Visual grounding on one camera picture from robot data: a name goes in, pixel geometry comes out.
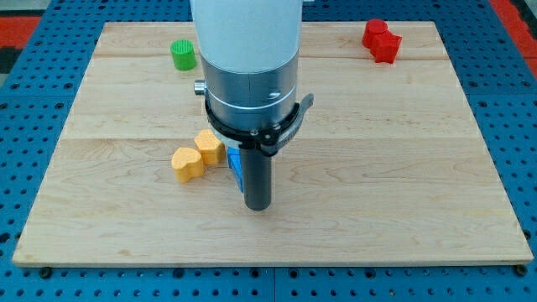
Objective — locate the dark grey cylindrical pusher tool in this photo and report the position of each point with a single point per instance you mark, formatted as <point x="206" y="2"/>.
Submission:
<point x="256" y="179"/>

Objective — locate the yellow heart block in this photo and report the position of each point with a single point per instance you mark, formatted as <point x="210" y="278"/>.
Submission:
<point x="187" y="163"/>

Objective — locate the wooden board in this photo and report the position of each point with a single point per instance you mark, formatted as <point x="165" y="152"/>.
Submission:
<point x="389" y="167"/>

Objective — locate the green cylinder block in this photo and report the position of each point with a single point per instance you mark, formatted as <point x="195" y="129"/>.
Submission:
<point x="183" y="54"/>

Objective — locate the yellow hexagon block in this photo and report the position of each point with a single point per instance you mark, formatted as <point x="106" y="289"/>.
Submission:
<point x="211" y="148"/>

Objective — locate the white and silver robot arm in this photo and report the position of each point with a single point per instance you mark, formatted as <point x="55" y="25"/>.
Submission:
<point x="249" y="53"/>

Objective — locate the blue block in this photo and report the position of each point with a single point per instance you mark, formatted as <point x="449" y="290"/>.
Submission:
<point x="234" y="164"/>

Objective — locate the red star block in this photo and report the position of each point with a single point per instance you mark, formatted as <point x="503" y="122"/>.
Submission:
<point x="385" y="47"/>

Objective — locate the red cylinder block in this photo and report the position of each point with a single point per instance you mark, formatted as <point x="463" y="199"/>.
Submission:
<point x="373" y="28"/>

